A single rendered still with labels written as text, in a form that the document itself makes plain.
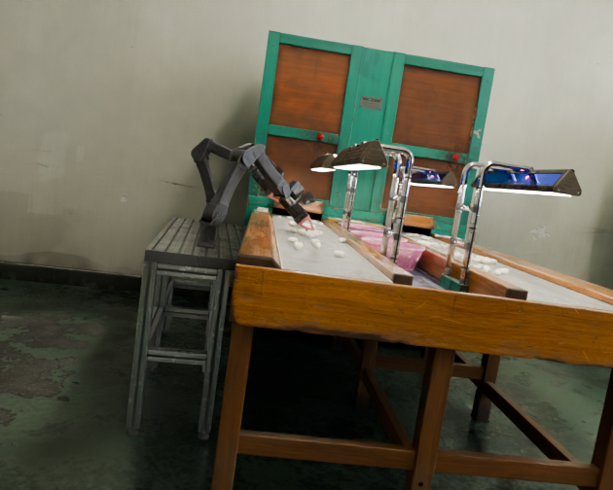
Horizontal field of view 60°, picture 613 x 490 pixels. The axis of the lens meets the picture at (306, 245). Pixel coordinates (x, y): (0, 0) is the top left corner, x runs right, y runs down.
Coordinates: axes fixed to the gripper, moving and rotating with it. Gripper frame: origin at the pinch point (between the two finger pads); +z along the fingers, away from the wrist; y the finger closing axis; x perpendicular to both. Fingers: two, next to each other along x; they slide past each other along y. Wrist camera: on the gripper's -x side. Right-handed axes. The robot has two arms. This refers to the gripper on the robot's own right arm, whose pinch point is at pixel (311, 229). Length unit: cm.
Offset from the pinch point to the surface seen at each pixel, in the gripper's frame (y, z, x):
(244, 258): -102, -20, 16
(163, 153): 150, -91, 45
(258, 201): 79, -23, 14
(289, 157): 81, -30, -17
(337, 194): 80, 5, -23
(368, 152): -95, -18, -27
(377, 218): 80, 32, -32
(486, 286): -87, 36, -29
